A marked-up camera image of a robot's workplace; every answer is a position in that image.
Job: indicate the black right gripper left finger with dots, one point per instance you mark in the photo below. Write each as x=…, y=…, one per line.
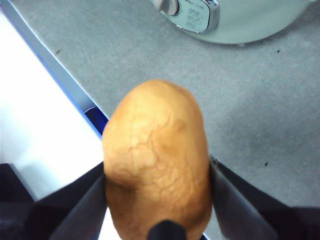
x=62, y=215

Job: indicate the brown potato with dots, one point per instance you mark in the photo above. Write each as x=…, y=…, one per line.
x=157, y=160

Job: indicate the pale green electric cooking pot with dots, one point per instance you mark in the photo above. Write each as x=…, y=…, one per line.
x=240, y=22

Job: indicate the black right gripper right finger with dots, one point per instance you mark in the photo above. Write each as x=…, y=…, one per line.
x=250, y=210

